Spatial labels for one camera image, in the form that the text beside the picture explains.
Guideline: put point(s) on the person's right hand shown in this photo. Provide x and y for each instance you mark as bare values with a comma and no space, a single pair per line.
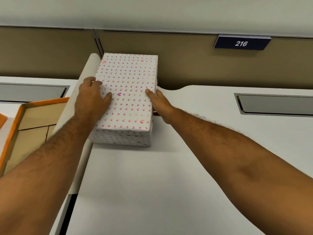
162,107

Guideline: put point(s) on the orange cardboard box lid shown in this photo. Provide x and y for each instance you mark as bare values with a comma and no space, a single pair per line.
29,124

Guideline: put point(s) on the heart print gift box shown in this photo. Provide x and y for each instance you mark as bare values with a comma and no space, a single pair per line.
129,78

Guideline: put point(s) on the person's left thumb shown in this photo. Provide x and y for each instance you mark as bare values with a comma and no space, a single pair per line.
106,97

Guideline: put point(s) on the orange cardboard piece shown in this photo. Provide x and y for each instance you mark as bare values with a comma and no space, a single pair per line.
2,119

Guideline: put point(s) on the tan partition panel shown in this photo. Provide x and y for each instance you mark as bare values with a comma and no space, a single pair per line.
190,63
44,51

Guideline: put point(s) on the person's right forearm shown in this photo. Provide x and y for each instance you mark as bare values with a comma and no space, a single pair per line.
244,173

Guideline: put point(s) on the person's left hand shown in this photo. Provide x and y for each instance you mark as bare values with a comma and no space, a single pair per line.
89,102

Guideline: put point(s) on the person's left forearm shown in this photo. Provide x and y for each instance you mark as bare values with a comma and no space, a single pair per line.
41,173

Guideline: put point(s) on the person's right thumb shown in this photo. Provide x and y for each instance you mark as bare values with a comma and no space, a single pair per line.
151,94

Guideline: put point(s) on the dark blue number sign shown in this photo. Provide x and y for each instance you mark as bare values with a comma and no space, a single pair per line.
242,43

